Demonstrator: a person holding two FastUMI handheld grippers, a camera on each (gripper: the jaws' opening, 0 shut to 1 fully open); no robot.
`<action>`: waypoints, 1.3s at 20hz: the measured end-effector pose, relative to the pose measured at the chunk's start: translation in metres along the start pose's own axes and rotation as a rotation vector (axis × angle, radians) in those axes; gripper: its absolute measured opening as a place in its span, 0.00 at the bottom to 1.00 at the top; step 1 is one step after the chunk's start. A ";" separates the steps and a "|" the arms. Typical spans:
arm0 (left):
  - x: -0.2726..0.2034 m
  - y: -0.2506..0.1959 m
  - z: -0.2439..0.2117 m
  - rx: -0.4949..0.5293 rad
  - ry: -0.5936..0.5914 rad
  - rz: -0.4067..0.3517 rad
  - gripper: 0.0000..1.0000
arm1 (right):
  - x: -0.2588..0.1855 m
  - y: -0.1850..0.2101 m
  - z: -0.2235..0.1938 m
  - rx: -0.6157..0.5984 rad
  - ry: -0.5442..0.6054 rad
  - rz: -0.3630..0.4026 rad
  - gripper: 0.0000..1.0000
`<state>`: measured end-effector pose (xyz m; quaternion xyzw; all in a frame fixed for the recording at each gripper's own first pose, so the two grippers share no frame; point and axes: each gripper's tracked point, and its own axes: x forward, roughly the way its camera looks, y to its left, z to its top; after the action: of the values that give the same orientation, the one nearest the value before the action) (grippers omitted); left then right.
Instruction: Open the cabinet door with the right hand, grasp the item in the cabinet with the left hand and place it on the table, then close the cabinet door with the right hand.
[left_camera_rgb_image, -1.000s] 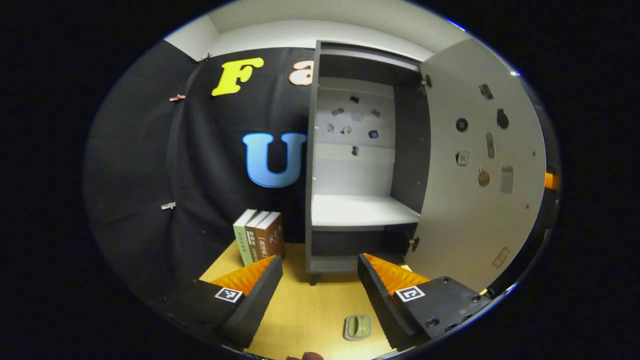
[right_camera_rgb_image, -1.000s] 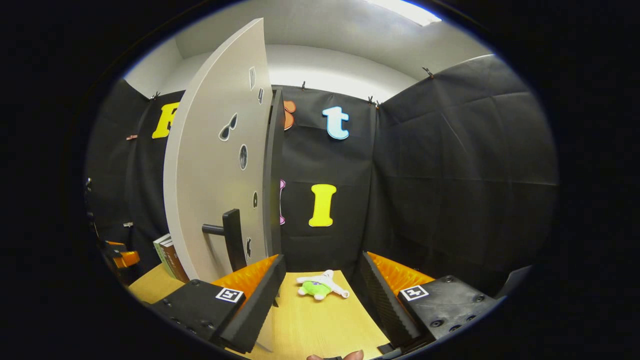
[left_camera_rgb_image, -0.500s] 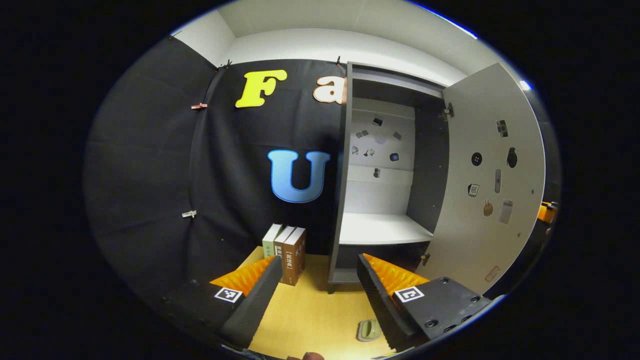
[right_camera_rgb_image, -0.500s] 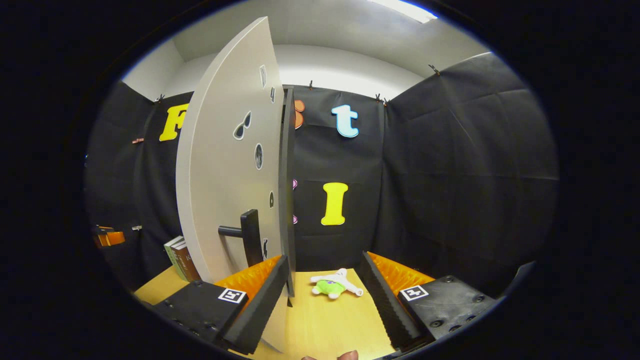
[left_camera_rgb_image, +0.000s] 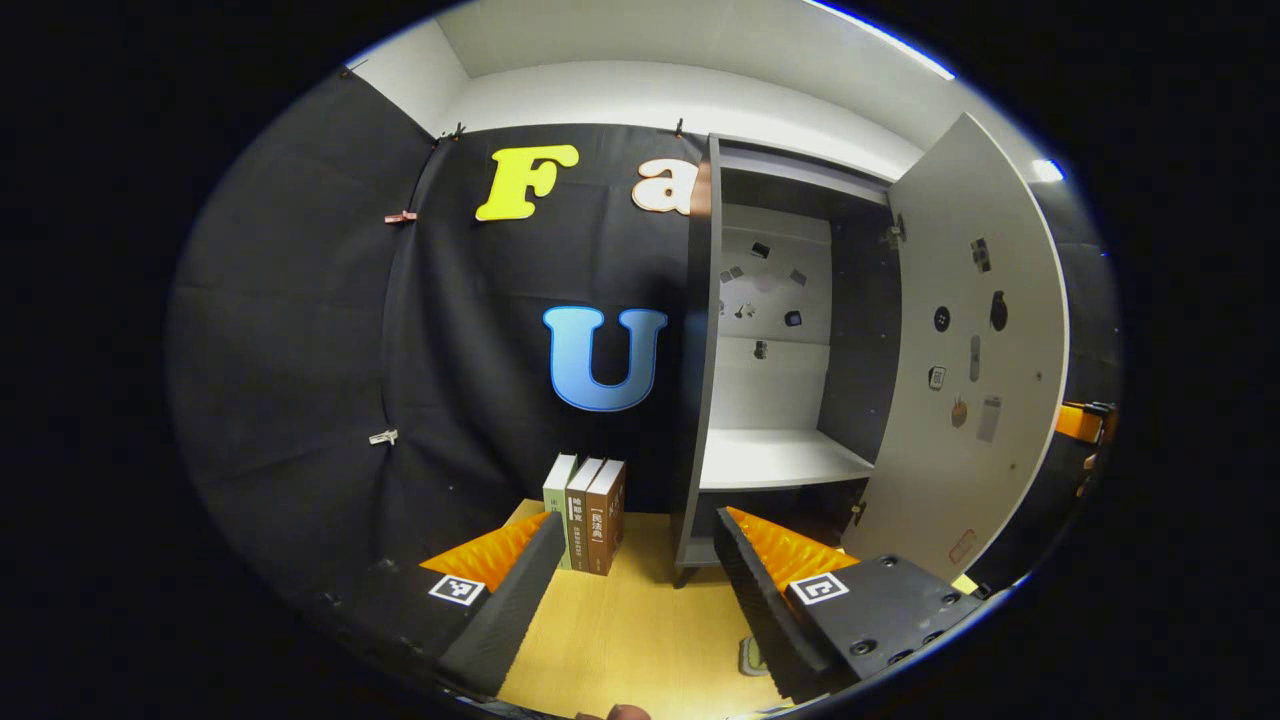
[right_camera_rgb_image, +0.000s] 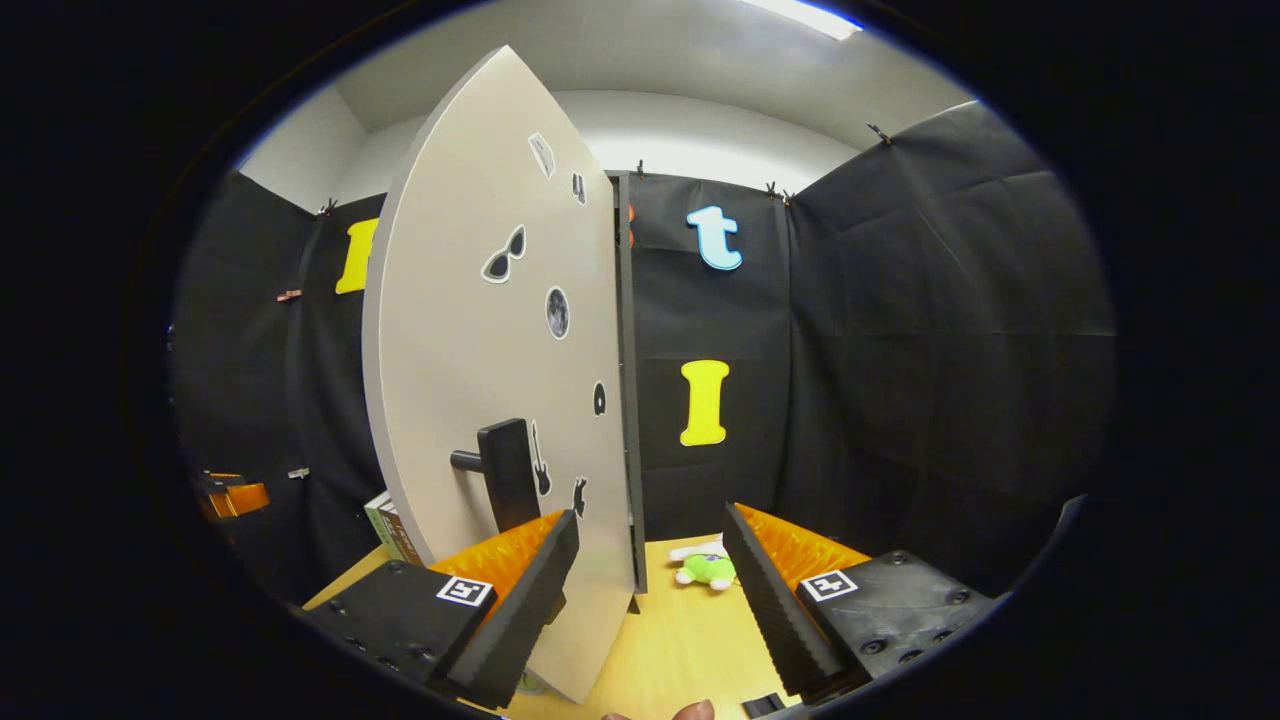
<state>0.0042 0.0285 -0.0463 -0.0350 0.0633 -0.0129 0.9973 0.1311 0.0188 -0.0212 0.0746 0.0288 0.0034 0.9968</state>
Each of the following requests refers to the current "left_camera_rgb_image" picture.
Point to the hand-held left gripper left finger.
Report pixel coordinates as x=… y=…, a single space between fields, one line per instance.
x=515 y=610

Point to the dark grey cabinet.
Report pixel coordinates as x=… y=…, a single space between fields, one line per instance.
x=770 y=460

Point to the green book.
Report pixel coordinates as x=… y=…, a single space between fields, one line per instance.
x=558 y=490

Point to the black backdrop cloth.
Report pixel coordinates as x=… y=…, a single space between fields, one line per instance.
x=300 y=350

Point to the green coaster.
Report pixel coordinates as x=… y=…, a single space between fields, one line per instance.
x=744 y=668

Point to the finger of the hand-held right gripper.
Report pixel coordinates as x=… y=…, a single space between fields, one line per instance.
x=1078 y=422

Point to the beige cabinet door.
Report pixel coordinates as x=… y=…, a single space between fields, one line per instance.
x=930 y=500

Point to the silver clip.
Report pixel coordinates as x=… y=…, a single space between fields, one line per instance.
x=383 y=437

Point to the brown book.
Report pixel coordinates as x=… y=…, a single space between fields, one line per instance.
x=605 y=520

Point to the grey-brown book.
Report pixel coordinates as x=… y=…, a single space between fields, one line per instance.
x=580 y=510

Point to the small ceiling light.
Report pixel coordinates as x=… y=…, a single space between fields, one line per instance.
x=1048 y=170

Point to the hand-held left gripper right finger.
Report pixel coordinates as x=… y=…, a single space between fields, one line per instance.
x=765 y=610

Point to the copper clip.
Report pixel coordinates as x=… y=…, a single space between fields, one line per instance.
x=401 y=216

